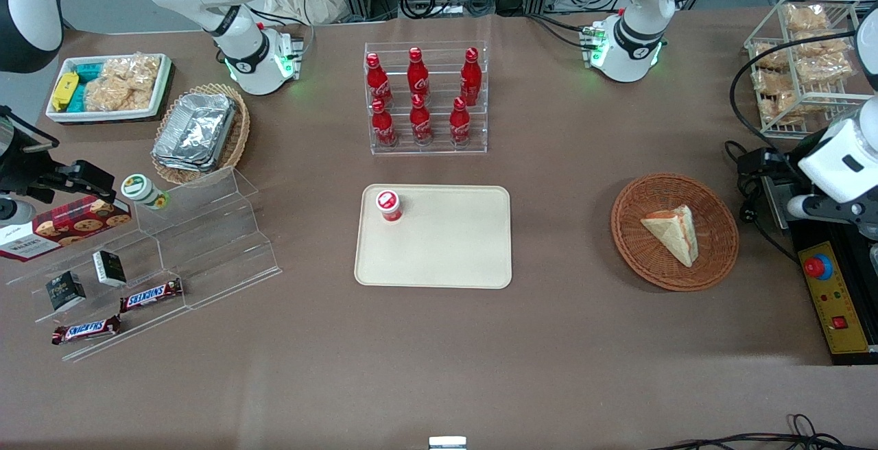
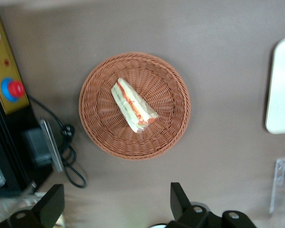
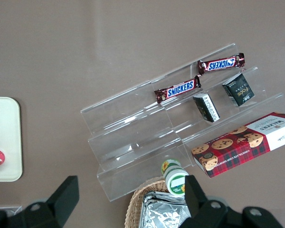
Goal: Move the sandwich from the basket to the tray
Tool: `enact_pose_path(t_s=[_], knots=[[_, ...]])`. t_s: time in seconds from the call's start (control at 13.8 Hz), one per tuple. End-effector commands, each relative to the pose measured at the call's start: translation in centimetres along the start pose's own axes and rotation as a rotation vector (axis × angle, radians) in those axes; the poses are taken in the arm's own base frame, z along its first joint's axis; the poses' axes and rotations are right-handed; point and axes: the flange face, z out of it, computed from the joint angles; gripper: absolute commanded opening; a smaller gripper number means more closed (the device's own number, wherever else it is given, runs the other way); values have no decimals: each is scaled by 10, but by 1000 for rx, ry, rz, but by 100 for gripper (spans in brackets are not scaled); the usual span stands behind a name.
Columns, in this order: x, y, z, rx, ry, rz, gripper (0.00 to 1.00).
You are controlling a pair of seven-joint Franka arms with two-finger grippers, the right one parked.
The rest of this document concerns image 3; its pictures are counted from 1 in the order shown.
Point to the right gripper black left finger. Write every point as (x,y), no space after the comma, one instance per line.
(61,202)

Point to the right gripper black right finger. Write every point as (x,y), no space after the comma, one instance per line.
(197,204)

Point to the oval wicker basket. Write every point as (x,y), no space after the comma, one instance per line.
(133,204)

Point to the cream plastic tray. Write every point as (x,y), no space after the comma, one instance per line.
(4,123)

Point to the silver foil packets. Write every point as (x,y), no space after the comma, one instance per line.
(161,213)

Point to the green white yogurt bottle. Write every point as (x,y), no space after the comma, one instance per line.
(173,175)

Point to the aluminium foil container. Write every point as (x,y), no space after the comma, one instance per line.
(149,197)

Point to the clear acrylic bottle rack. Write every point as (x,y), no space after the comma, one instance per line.
(12,209)

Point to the Walkers tartan cookie box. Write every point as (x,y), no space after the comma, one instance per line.
(240,152)

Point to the clear acrylic stepped stand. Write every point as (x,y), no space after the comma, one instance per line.
(133,133)

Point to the small black carton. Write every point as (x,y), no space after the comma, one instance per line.
(206,107)
(240,92)

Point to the Snickers chocolate bar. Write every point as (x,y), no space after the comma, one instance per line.
(177,91)
(221,63)

